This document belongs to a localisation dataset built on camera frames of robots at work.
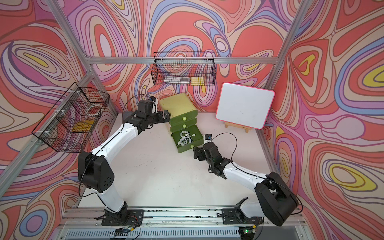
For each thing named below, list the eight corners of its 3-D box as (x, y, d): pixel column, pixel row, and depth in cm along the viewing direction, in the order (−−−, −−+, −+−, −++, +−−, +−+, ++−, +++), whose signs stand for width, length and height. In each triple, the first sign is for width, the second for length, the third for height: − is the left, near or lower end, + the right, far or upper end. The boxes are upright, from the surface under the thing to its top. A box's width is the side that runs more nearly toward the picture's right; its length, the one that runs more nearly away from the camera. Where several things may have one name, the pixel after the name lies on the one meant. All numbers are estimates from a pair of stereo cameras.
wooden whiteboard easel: (223, 127, 113) (224, 123, 109) (223, 125, 114) (225, 121, 110) (249, 133, 109) (251, 129, 105) (249, 131, 111) (251, 127, 107)
